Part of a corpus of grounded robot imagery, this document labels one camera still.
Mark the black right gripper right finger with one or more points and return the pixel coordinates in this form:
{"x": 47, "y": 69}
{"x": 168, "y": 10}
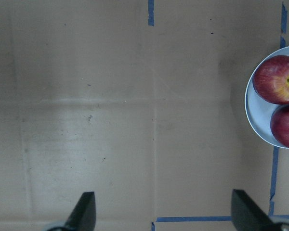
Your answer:
{"x": 247, "y": 216}

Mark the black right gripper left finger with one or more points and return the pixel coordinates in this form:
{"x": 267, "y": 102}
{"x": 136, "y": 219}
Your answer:
{"x": 83, "y": 216}

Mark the dark red apple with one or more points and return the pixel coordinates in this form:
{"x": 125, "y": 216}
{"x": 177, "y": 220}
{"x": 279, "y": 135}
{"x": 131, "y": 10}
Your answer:
{"x": 279, "y": 124}

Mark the light blue plate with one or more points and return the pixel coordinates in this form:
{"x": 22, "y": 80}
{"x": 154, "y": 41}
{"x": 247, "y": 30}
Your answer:
{"x": 259, "y": 113}

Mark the red apple with yellow stem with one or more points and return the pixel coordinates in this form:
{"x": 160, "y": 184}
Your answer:
{"x": 271, "y": 80}

